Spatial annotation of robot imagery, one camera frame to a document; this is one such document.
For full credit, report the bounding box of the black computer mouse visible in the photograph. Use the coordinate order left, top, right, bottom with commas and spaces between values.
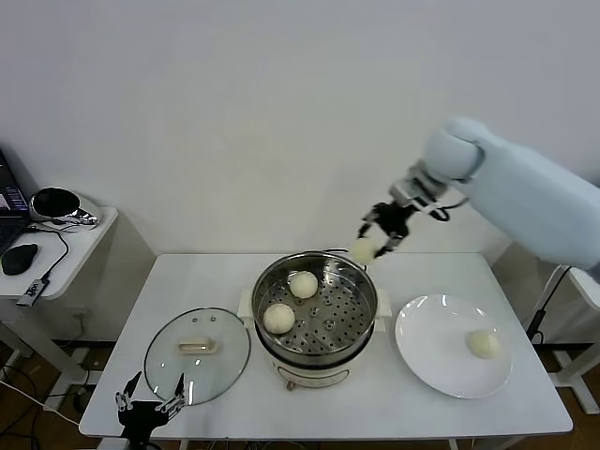
0, 244, 38, 277

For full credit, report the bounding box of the laptop charger cable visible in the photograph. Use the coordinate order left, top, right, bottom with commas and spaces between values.
524, 264, 574, 346

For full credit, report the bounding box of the black desk cable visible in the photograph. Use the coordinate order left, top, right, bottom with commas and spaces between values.
27, 223, 70, 282

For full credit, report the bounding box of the black pot power cord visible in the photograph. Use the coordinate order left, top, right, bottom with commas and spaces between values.
322, 247, 369, 273

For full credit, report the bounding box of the round glass pot lid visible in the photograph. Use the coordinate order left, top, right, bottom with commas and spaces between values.
143, 307, 252, 407

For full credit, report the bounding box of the shiny chrome headset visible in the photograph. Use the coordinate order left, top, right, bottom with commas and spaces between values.
28, 187, 103, 230

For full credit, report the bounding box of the grey usb hub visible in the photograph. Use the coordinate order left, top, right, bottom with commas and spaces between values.
16, 277, 52, 308

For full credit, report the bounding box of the white steamed baozi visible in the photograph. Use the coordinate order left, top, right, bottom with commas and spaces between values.
287, 270, 318, 300
262, 303, 296, 335
351, 237, 378, 263
465, 329, 502, 361

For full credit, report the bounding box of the white work table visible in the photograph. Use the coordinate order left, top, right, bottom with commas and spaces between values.
78, 253, 574, 450

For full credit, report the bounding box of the white floor cable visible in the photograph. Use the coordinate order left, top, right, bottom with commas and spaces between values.
0, 378, 81, 428

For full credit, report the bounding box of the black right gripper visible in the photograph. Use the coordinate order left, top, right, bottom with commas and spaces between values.
358, 201, 416, 260

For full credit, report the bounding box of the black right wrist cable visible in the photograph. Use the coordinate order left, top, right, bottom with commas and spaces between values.
430, 196, 470, 222

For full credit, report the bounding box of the cream electric pot base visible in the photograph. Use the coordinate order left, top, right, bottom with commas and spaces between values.
241, 316, 386, 391

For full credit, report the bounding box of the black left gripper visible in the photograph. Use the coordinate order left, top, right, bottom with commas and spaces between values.
113, 371, 188, 444

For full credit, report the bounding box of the white side table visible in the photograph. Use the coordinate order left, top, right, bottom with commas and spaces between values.
0, 207, 119, 399
552, 264, 600, 413

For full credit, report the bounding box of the stainless steel steamer basket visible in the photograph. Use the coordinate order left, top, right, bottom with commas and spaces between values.
236, 251, 393, 365

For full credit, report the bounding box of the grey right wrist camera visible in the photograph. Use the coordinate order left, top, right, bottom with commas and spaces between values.
390, 176, 444, 215

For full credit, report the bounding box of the black laptop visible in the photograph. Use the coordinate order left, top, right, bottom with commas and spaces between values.
0, 148, 29, 249

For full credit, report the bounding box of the white round plate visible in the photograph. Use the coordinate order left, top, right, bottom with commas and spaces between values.
394, 293, 513, 399

